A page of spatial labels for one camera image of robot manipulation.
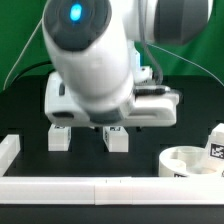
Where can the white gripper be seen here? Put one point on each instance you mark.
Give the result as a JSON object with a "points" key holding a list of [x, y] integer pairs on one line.
{"points": [[153, 107]]}

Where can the white round stool seat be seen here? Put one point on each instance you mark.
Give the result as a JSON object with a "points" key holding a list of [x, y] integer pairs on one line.
{"points": [[189, 161]]}

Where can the white U-shaped fence frame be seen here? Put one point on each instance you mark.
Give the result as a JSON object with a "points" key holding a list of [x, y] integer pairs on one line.
{"points": [[102, 191]]}

